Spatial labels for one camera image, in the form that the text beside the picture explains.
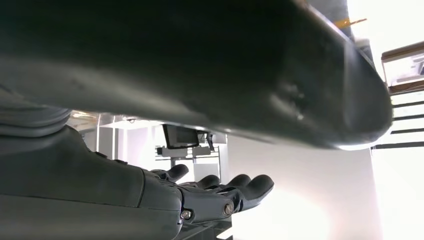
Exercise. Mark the cardboard box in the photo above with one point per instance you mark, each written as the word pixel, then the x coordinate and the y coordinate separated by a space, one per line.
pixel 404 71

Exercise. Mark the black monitor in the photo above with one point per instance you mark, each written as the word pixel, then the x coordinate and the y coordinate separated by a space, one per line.
pixel 180 136

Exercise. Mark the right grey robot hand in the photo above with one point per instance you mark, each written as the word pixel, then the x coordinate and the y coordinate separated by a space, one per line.
pixel 82 192

